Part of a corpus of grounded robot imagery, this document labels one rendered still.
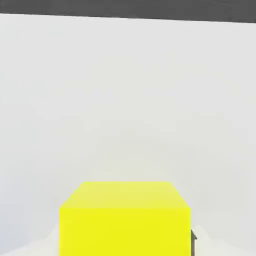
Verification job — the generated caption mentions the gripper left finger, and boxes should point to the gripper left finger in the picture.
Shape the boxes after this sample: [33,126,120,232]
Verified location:
[1,225,60,256]

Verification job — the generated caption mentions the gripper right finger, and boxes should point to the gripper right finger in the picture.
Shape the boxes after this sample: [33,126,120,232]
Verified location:
[190,224,251,256]

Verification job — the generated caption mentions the small yellow cube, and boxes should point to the small yellow cube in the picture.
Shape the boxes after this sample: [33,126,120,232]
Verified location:
[59,180,192,256]

